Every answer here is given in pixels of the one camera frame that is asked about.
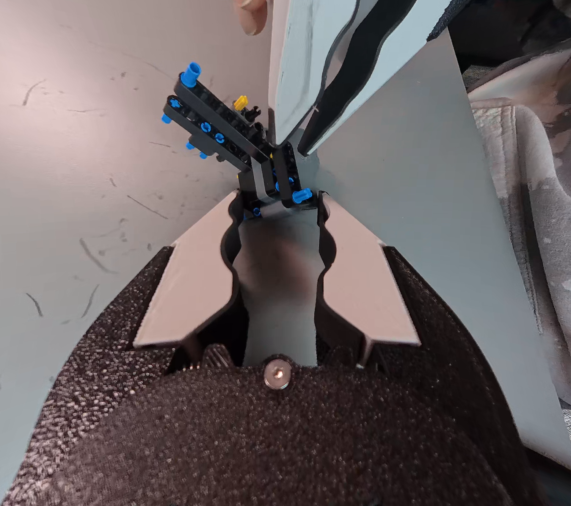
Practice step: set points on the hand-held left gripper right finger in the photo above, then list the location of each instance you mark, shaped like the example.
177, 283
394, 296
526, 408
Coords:
366, 287

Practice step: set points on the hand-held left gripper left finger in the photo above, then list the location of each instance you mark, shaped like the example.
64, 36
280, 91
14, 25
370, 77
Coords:
187, 283

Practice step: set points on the black building block assembly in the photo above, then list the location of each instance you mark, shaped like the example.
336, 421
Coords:
223, 135

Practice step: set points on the grey plush cloth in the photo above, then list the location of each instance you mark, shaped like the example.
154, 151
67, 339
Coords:
531, 184

